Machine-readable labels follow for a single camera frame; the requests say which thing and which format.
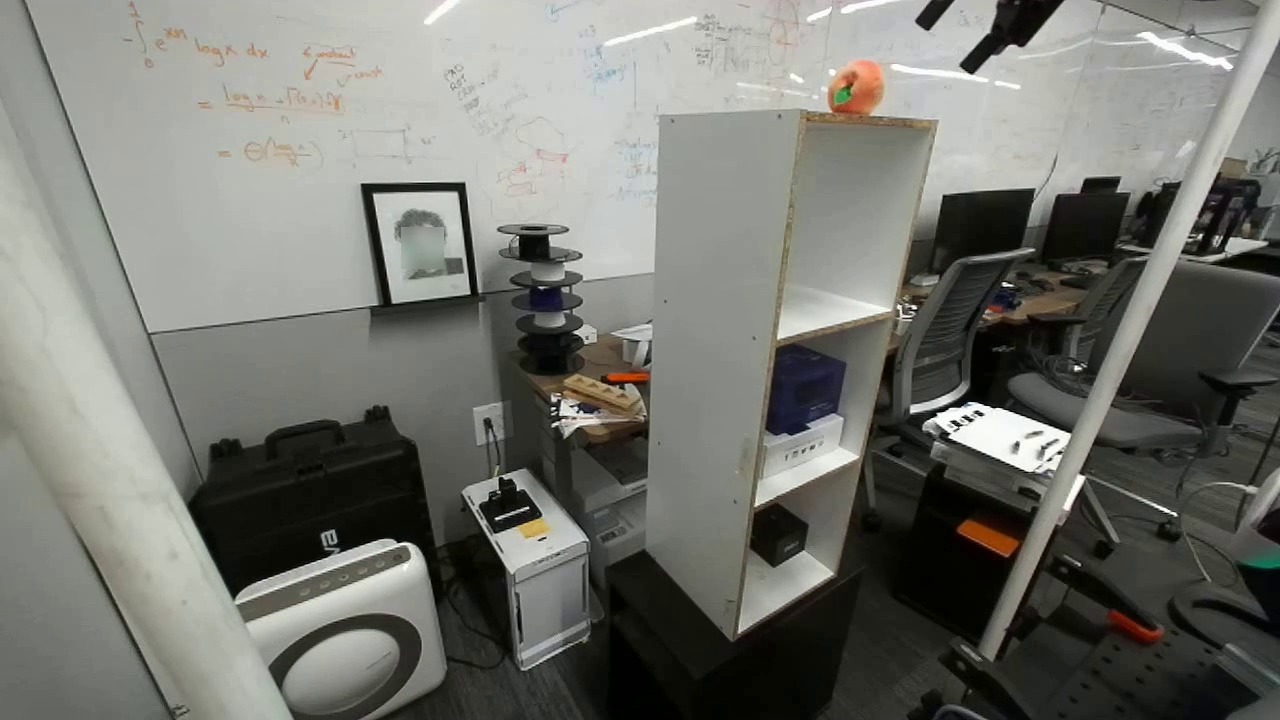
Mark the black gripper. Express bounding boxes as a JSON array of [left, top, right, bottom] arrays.
[[913, 0, 1073, 74]]

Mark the peach plushie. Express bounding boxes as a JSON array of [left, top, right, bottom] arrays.
[[826, 54, 890, 120]]

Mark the white shelf unit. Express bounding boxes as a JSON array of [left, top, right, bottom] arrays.
[[645, 109, 939, 642]]

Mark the black computer monitor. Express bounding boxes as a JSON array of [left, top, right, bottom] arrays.
[[1036, 188, 1136, 267], [928, 185, 1040, 276]]

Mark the brown wooden desk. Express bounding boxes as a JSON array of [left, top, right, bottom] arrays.
[[983, 279, 1093, 331]]

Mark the grey mesh office chair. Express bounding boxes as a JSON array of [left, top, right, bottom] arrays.
[[883, 244, 1040, 432]]

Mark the large grey office chair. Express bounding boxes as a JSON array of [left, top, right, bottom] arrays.
[[1004, 256, 1280, 553]]

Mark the blue box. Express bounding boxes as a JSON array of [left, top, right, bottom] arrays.
[[764, 344, 847, 441]]

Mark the slim white pole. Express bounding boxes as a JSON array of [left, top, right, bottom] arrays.
[[975, 5, 1280, 663]]

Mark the white tray with tools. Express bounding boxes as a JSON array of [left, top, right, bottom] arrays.
[[920, 399, 1078, 478]]

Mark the white flat box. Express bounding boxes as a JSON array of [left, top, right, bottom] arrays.
[[759, 406, 847, 478]]

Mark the white mug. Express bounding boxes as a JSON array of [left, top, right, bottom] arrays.
[[607, 319, 658, 369]]

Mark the empty black spool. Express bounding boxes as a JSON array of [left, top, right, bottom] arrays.
[[497, 220, 573, 258]]

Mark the empty grey spool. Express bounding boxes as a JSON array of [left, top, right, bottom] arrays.
[[501, 244, 589, 287]]

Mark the blue filament spool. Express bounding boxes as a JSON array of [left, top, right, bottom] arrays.
[[509, 271, 589, 323]]

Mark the wooden block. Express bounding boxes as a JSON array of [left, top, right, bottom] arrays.
[[561, 371, 647, 410]]

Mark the black crate with orange label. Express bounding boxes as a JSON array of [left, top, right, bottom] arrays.
[[890, 453, 1093, 642]]

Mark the black filament spool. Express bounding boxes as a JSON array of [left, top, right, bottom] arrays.
[[512, 314, 589, 379]]

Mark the small black box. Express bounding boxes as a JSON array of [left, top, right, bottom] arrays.
[[750, 500, 814, 568]]

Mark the crumpled white paper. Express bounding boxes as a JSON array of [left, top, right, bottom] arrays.
[[544, 392, 613, 442]]

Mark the grey desk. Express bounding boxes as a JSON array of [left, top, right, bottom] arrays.
[[512, 337, 658, 570]]

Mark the framed portrait picture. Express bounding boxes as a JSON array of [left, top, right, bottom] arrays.
[[359, 178, 485, 311]]

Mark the black pole base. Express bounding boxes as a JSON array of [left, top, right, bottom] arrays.
[[913, 614, 1280, 720]]

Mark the black cabinet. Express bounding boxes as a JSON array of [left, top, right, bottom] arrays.
[[603, 548, 863, 720]]

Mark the whiteboard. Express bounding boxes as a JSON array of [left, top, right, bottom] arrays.
[[22, 0, 1280, 337]]

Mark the white mini tower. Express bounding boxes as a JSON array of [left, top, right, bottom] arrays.
[[460, 465, 597, 674]]

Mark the black hard case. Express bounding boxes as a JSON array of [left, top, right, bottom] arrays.
[[183, 403, 440, 597]]

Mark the white air purifier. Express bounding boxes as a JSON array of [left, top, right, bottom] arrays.
[[233, 535, 452, 720]]

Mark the thick white pole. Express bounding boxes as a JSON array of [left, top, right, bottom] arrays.
[[0, 105, 296, 720]]

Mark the white wall outlet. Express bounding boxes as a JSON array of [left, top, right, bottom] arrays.
[[468, 399, 512, 447]]

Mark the orange handled tool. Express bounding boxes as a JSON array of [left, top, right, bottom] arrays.
[[1046, 553, 1168, 649]]

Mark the black device with handle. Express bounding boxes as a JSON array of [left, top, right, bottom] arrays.
[[477, 472, 549, 535]]

